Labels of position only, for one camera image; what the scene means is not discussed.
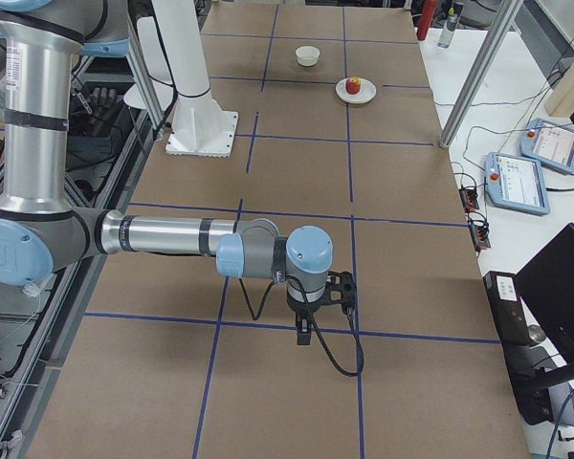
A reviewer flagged red bottle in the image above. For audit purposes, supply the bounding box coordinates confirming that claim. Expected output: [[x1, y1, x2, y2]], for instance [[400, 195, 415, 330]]
[[416, 0, 437, 41]]

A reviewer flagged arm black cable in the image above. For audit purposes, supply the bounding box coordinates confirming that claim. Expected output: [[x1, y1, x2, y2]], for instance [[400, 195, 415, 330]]
[[237, 275, 366, 378]]

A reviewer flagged white bowl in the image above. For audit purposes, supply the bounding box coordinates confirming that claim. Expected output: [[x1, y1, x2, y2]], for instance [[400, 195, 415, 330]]
[[295, 45, 320, 67]]

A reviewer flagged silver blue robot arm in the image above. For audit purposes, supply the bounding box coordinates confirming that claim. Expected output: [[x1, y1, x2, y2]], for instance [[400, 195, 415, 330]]
[[0, 1, 335, 344]]

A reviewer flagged far blue teach pendant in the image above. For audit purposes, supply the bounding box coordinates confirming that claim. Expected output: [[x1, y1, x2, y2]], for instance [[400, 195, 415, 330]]
[[519, 118, 574, 174]]

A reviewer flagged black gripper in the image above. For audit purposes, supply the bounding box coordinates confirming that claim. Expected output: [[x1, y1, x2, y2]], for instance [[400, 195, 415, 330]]
[[287, 288, 330, 345]]

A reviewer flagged clear water bottle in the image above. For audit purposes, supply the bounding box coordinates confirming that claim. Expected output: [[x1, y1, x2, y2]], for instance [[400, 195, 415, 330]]
[[437, 1, 463, 49]]

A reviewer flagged far orange black connector box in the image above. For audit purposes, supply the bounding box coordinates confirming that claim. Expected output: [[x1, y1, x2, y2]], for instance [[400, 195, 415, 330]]
[[458, 172, 479, 212]]

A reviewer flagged near orange black connector box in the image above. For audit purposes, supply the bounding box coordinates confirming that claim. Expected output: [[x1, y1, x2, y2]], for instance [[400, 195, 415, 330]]
[[467, 211, 491, 253]]

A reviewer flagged white plate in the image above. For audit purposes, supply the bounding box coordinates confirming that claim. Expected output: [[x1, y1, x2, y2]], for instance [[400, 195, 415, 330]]
[[335, 76, 377, 104]]

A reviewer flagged aluminium frame post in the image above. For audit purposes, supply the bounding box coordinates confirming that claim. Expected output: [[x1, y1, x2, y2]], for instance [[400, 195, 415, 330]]
[[439, 0, 523, 149]]

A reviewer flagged white camera stand pedestal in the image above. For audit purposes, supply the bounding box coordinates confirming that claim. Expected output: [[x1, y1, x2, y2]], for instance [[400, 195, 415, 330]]
[[152, 0, 238, 158]]

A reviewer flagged orange black connector box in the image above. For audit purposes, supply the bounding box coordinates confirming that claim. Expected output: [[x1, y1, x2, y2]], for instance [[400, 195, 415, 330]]
[[458, 172, 479, 212], [467, 211, 491, 253]]

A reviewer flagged blue teach pendant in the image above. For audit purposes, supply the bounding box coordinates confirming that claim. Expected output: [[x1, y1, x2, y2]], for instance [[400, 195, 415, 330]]
[[485, 152, 550, 215], [519, 118, 574, 174]]

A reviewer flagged black computer box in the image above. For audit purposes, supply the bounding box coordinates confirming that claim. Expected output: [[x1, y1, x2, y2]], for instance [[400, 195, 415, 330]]
[[483, 271, 574, 426]]

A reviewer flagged red yellow apple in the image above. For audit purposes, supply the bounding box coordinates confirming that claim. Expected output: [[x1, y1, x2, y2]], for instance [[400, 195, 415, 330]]
[[345, 76, 362, 95]]

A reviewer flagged black monitor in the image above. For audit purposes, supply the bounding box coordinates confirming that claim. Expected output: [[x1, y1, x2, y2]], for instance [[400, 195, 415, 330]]
[[516, 223, 574, 362]]

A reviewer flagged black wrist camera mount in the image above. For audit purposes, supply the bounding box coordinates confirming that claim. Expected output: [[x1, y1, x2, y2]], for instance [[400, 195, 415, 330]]
[[324, 271, 358, 317]]

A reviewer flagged brown paper table mat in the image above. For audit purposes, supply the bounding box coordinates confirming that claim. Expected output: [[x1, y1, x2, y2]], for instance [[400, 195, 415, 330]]
[[26, 5, 531, 459]]

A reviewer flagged near blue teach pendant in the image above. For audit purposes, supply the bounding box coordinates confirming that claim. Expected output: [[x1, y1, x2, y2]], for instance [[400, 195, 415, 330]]
[[485, 152, 550, 215]]

